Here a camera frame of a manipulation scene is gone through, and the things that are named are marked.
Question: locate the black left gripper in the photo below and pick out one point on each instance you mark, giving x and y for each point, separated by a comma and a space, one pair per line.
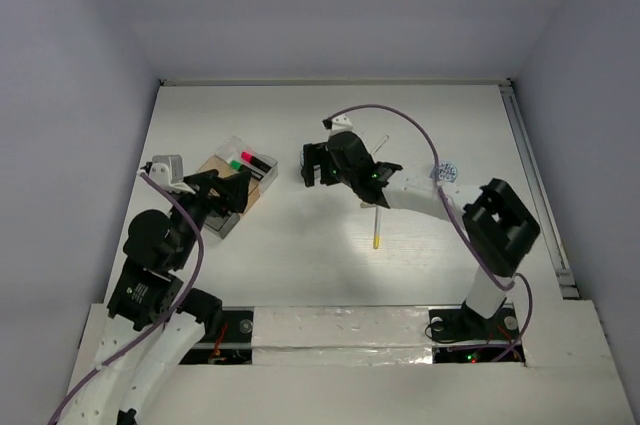
211, 188

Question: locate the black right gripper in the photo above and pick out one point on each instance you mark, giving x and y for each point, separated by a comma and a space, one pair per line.
315, 154

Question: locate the green tip black highlighter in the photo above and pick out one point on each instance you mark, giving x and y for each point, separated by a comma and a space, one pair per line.
240, 167

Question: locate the pink tip black highlighter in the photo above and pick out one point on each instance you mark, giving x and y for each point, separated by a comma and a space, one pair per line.
255, 162

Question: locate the yellow capped marker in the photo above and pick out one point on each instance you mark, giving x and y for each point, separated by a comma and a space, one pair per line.
377, 228

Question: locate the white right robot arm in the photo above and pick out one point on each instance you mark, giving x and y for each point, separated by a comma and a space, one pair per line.
491, 220

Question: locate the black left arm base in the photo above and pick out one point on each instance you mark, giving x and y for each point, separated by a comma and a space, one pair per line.
232, 345

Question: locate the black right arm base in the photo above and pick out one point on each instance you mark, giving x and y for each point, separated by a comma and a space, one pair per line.
459, 337

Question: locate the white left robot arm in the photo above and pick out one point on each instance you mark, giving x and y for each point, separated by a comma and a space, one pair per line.
155, 313

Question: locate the amber plastic container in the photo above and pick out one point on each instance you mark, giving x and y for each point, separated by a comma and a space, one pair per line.
234, 190

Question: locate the clear plastic container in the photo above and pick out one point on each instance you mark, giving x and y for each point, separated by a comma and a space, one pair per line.
232, 148

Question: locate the purple capped white marker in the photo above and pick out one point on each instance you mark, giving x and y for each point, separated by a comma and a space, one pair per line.
380, 144

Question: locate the right blue paint jar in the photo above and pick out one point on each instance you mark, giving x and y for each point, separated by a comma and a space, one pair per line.
445, 171

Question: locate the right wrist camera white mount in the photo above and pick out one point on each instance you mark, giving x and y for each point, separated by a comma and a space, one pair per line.
337, 124

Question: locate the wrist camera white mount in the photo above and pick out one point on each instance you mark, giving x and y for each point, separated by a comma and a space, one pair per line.
337, 124
166, 171

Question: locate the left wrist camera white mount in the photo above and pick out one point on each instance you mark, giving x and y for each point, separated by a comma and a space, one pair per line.
166, 171

